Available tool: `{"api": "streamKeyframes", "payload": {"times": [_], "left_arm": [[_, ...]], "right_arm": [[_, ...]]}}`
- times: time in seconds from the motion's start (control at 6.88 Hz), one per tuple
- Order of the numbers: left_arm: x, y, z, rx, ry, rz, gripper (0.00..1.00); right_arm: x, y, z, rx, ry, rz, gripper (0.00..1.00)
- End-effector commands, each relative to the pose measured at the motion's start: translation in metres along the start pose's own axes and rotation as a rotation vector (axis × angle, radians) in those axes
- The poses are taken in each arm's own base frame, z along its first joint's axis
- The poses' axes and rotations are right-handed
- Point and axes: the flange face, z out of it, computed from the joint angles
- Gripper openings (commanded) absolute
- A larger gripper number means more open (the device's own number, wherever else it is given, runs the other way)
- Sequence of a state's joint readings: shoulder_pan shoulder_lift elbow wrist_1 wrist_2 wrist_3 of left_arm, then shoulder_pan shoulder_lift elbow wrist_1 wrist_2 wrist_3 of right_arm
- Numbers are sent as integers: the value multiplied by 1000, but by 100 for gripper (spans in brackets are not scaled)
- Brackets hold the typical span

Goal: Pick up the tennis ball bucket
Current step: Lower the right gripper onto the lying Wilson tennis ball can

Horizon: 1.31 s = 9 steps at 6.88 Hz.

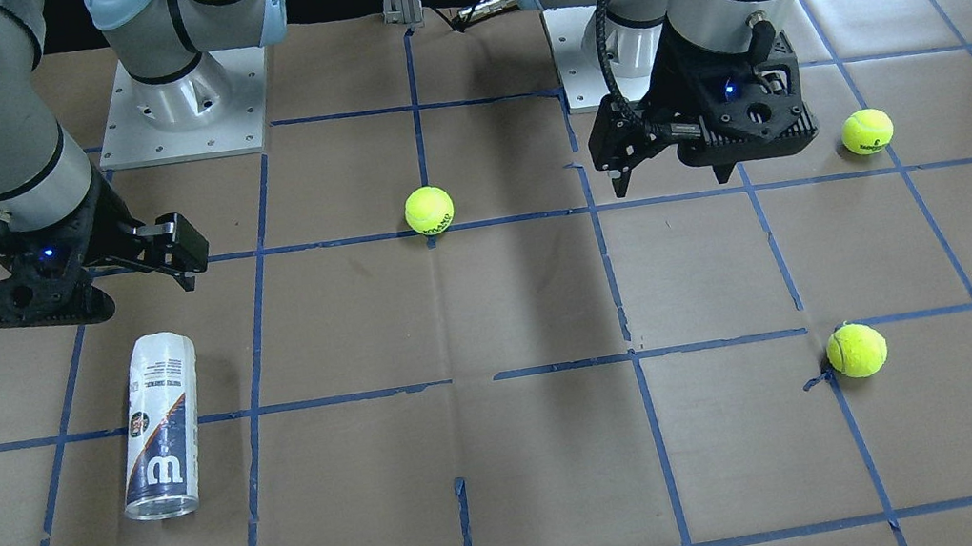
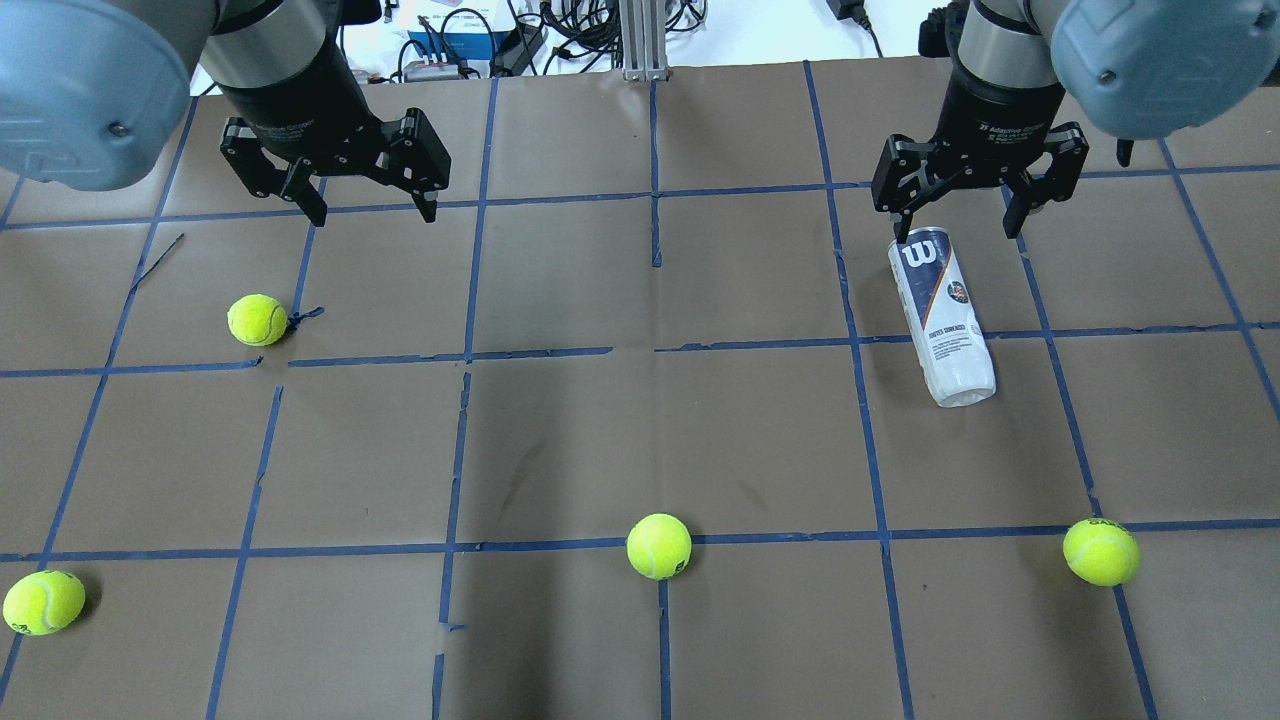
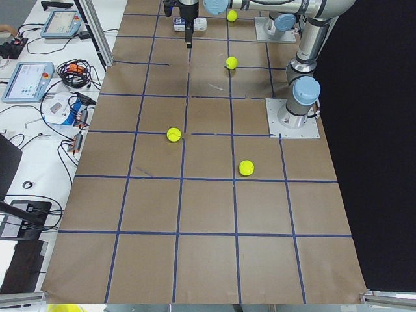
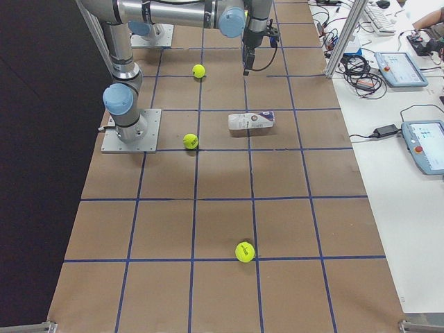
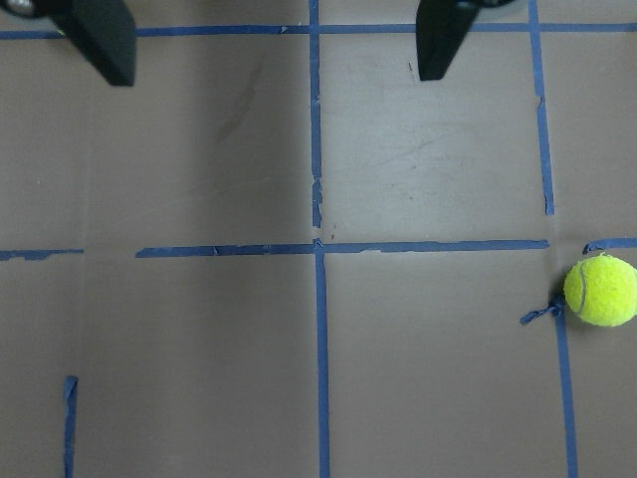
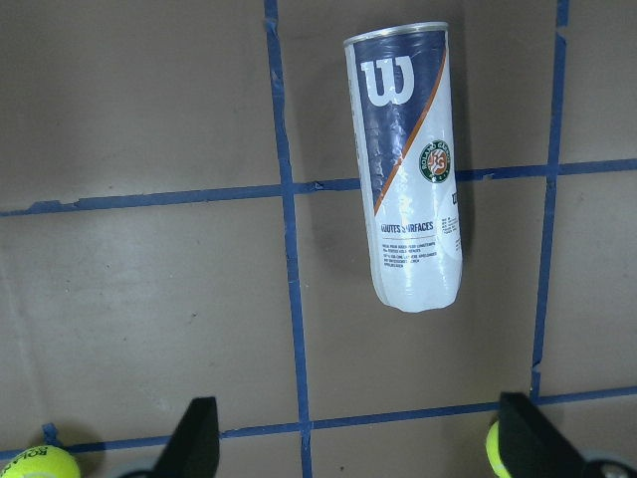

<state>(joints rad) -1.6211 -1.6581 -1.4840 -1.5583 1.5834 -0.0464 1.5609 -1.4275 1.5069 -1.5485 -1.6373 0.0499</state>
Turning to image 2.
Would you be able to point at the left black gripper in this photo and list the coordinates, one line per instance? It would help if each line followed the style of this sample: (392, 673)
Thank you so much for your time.
(298, 112)

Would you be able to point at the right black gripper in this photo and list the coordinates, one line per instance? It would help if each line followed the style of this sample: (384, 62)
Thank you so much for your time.
(1003, 112)

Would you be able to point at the white blue tennis ball can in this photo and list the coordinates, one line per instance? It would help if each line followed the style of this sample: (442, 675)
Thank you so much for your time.
(943, 324)

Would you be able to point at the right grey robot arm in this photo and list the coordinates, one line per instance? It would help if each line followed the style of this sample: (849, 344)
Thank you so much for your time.
(1140, 70)

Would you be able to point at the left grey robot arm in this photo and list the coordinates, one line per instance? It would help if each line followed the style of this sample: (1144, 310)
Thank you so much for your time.
(92, 90)

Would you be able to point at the tennis ball right side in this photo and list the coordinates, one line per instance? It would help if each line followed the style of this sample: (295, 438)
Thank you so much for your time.
(1101, 552)

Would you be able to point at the tennis ball centre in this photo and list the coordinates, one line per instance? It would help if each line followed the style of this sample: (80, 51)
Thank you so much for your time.
(659, 546)

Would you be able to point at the tennis ball far left corner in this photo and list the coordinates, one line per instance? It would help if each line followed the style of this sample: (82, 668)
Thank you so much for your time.
(44, 602)

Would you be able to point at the blue white box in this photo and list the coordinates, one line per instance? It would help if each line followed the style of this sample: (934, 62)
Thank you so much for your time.
(469, 51)

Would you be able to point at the black power adapter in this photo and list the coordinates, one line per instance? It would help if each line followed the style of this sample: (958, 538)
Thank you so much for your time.
(516, 53)

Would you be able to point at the aluminium frame post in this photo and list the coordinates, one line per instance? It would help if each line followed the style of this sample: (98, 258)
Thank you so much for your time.
(643, 36)

